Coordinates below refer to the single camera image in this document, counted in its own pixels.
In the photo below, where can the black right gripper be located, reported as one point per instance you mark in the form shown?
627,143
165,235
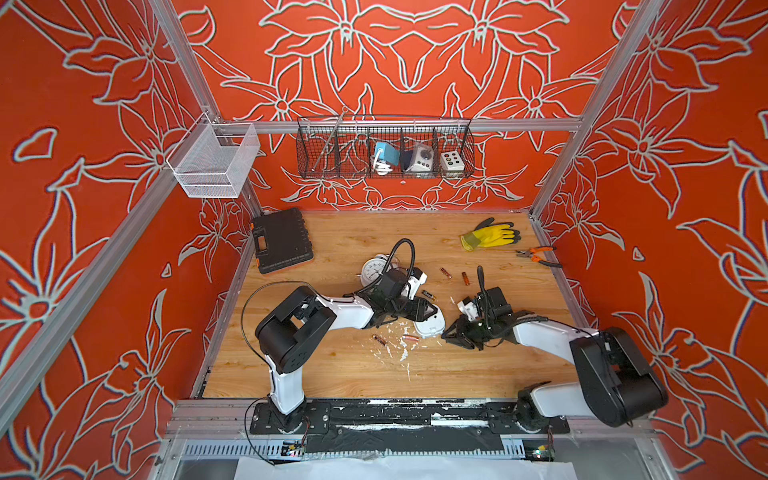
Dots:
460,334

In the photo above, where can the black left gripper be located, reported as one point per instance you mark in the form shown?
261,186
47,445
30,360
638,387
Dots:
419,306

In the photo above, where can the white square alarm clock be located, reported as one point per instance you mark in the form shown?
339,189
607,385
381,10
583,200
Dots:
431,328

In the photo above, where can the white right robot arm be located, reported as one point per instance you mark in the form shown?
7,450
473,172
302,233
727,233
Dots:
615,383

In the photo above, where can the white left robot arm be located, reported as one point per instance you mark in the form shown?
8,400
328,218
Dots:
291,332

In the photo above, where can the black gold AA battery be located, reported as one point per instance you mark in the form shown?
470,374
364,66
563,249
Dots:
428,294

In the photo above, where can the white round twin-bell alarm clock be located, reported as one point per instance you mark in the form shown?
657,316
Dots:
375,267

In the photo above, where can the yellow black work glove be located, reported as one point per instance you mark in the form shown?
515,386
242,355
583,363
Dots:
490,234

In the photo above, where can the beige button box in basket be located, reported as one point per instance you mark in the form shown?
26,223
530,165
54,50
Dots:
452,164

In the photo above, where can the white socket adapter in basket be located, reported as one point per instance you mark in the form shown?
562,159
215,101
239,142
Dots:
419,160

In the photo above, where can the black plastic tool case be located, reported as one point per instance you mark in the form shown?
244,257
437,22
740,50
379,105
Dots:
281,240

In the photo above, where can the blue white item in basket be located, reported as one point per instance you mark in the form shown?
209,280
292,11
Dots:
384,159

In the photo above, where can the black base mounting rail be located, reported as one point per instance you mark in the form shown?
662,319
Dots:
417,426

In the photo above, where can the orange handled pliers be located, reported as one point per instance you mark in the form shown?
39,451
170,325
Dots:
538,255

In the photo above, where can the black wire wall basket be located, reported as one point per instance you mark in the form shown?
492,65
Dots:
356,147

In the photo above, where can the clear plastic wall bin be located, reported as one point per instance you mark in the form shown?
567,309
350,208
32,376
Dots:
205,168

